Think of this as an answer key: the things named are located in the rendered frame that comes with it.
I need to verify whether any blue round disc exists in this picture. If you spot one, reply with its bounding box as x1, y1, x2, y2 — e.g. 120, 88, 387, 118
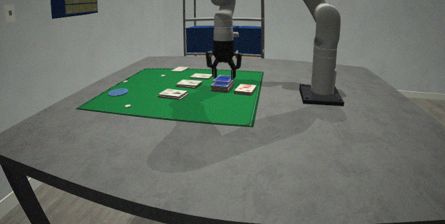
108, 89, 128, 97

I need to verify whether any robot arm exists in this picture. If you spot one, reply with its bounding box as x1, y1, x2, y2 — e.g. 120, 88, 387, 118
211, 0, 340, 95

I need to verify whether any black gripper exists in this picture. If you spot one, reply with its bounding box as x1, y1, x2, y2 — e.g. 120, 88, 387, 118
206, 40, 242, 80

